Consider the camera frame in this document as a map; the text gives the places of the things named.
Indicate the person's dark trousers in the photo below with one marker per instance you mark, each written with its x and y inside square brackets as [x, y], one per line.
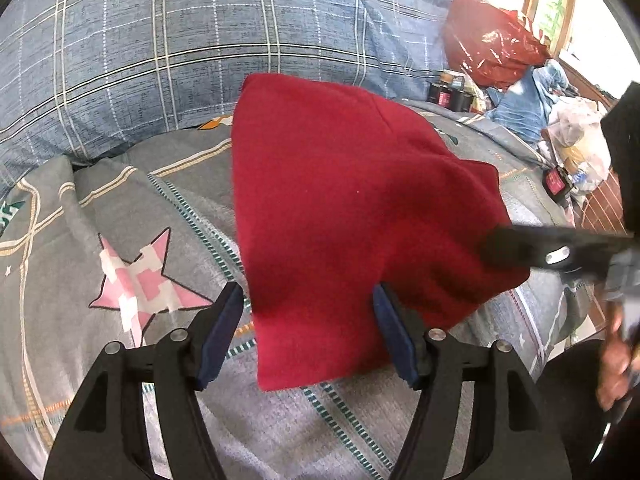
[565, 410]

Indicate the grey printed bed sheet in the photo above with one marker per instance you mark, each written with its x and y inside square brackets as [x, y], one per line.
[75, 220]

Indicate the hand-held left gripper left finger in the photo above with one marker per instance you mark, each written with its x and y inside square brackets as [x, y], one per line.
[224, 332]

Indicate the red knitted garment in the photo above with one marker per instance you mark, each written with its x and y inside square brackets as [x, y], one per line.
[350, 210]

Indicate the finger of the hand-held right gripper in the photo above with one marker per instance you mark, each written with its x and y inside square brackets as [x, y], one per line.
[525, 247]

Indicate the blue plaid pillow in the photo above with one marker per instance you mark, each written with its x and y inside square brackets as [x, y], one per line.
[150, 60]

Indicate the small red black device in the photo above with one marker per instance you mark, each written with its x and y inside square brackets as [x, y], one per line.
[555, 182]

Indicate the person's right hand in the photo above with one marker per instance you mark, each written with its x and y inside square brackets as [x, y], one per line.
[617, 355]

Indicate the red plastic bag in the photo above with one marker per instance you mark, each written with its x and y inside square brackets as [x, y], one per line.
[485, 45]

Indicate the white plastic bags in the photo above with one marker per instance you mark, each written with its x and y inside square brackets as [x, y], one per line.
[575, 127]

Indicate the blue denim cloth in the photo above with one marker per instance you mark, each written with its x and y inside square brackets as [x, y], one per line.
[520, 105]

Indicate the dark jar with red label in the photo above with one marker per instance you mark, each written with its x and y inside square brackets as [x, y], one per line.
[439, 94]

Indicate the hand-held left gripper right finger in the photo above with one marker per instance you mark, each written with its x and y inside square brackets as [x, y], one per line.
[395, 340]

